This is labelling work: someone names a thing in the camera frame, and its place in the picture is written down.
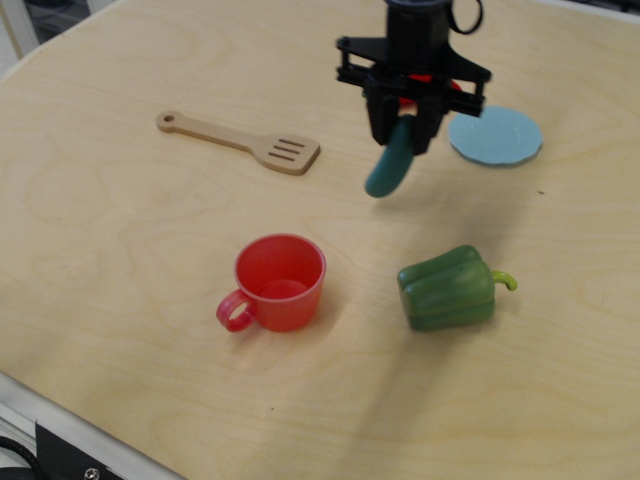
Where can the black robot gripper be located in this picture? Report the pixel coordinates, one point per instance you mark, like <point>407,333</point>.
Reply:
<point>416,41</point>

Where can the red plastic cup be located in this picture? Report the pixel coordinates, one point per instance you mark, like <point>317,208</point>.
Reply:
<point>279,281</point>

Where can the red toy chili pepper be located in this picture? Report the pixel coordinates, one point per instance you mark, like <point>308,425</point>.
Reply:
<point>425,78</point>

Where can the aluminium table frame rail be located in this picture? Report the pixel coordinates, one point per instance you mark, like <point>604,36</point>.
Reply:
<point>22,409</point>

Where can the light blue toy plate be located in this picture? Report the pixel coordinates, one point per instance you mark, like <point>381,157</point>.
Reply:
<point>499,137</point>

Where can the dark green toy cucumber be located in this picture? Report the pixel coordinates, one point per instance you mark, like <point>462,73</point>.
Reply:
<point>394,162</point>

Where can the green toy bell pepper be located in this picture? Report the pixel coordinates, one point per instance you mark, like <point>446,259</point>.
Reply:
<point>454,289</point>

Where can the wooden slotted spatula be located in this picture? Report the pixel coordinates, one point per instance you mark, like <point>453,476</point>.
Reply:
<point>283,153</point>

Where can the black corner bracket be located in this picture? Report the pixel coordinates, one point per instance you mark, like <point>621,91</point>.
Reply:
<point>62,460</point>

